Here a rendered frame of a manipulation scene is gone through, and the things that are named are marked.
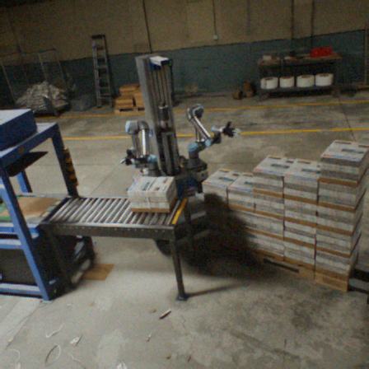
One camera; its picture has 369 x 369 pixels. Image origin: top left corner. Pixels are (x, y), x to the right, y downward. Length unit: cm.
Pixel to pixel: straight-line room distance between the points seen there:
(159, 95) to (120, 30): 681
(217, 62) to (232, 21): 101
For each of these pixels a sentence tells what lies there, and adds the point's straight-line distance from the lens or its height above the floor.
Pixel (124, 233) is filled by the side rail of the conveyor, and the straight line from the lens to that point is 338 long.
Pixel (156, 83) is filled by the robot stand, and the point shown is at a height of 176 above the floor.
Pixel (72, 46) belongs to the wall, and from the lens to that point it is 1147.
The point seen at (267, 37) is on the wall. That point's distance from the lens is 990.
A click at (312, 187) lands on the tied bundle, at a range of 326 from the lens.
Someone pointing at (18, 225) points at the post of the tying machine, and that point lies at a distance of 363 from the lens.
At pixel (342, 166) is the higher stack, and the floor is 122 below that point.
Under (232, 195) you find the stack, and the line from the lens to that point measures 366.
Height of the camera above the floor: 255
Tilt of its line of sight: 27 degrees down
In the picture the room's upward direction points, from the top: 8 degrees counter-clockwise
